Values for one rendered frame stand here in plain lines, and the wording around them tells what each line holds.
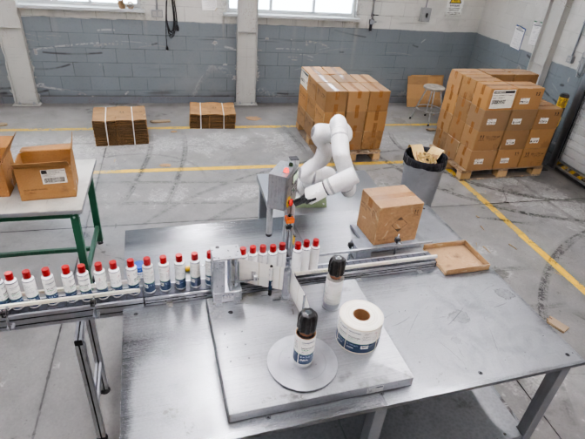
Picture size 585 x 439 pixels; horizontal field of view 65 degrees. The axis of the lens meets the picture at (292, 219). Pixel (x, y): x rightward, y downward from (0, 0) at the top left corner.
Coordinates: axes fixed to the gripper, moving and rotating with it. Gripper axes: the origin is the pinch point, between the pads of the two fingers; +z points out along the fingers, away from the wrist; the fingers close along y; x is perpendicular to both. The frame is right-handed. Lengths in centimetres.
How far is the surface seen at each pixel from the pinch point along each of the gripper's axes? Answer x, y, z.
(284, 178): -14.9, 1.6, -0.4
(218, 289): 13, 24, 51
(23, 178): -60, -81, 168
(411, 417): 133, 38, -1
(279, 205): -2.6, 0.9, 8.5
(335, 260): 23.4, 25.2, -6.6
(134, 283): -8, 20, 86
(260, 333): 31, 43, 37
